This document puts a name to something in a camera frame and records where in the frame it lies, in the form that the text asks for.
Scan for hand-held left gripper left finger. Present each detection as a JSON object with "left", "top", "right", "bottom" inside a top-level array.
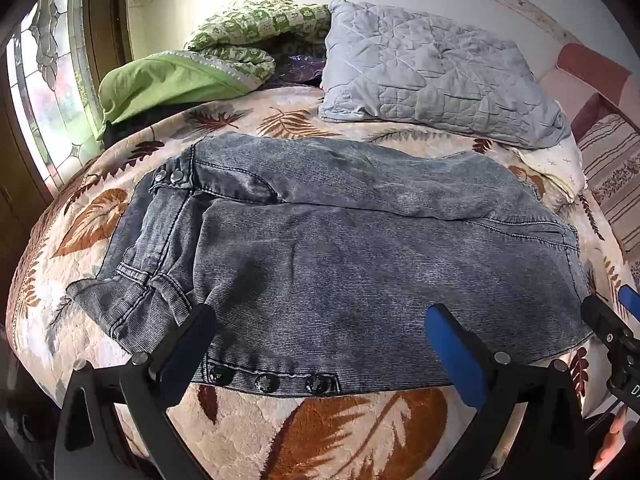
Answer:
[{"left": 52, "top": 302, "right": 218, "bottom": 480}]

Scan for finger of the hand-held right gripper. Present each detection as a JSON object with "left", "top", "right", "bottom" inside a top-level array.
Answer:
[
  {"left": 617, "top": 284, "right": 640, "bottom": 322},
  {"left": 580, "top": 294, "right": 628, "bottom": 348}
]

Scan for grey washed denim pants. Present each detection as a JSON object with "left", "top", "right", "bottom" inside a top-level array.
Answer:
[{"left": 65, "top": 132, "right": 596, "bottom": 400}]

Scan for grey quilted pillow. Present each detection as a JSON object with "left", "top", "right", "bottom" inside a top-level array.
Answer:
[{"left": 317, "top": 0, "right": 573, "bottom": 151}]

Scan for stained glass window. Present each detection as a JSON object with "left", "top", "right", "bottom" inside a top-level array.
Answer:
[{"left": 5, "top": 0, "right": 108, "bottom": 196}]

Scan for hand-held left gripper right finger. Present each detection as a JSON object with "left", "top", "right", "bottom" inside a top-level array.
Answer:
[{"left": 424, "top": 302, "right": 608, "bottom": 480}]

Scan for purple cloth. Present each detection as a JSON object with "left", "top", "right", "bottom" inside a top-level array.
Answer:
[{"left": 267, "top": 50, "right": 328, "bottom": 88}]

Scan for dark cloth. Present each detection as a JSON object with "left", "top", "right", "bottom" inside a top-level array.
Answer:
[{"left": 97, "top": 105, "right": 166, "bottom": 147}]

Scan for leaf print fleece blanket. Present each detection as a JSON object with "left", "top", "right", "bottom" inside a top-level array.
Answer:
[{"left": 5, "top": 85, "right": 640, "bottom": 480}]

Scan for white printed cloth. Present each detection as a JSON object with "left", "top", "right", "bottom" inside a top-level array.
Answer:
[{"left": 517, "top": 135, "right": 586, "bottom": 197}]

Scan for person's right hand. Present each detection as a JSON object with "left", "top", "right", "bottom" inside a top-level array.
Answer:
[{"left": 592, "top": 404, "right": 640, "bottom": 475}]

